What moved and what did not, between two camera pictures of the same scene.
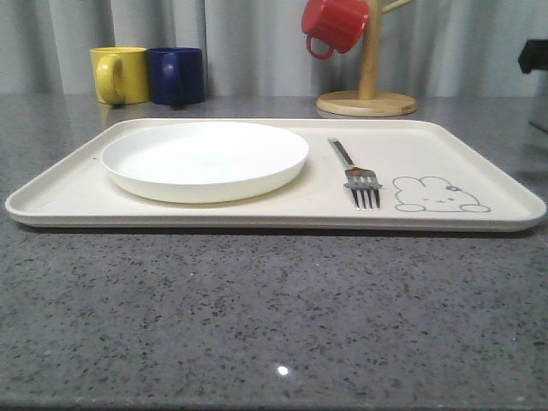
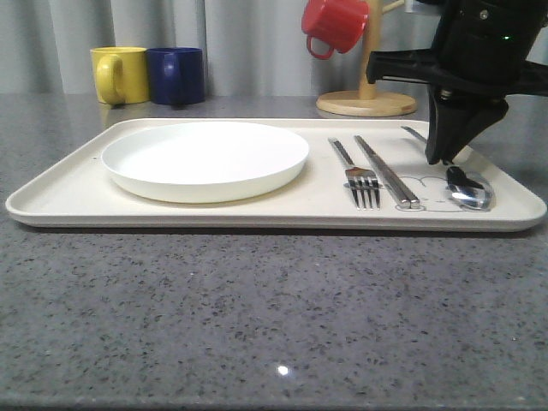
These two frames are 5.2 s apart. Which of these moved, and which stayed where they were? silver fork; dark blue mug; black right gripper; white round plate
Moved: black right gripper
Stayed: white round plate; silver fork; dark blue mug
